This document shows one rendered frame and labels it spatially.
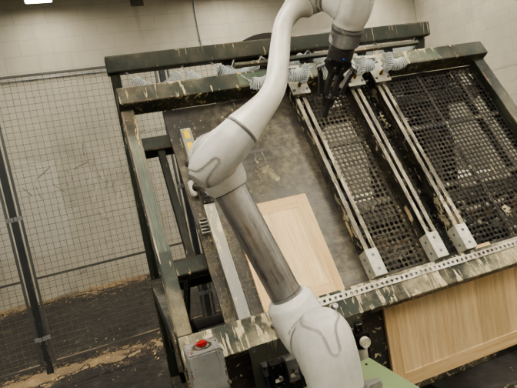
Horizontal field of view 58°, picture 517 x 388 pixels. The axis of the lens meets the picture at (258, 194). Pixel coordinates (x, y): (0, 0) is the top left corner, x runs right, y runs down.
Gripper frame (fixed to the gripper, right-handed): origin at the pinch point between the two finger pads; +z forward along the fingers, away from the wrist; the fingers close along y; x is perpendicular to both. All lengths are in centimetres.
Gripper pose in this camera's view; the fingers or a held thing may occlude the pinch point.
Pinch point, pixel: (326, 105)
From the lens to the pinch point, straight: 153.1
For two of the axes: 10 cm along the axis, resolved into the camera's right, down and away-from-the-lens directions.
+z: -1.4, 7.5, 6.5
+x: 1.2, 6.6, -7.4
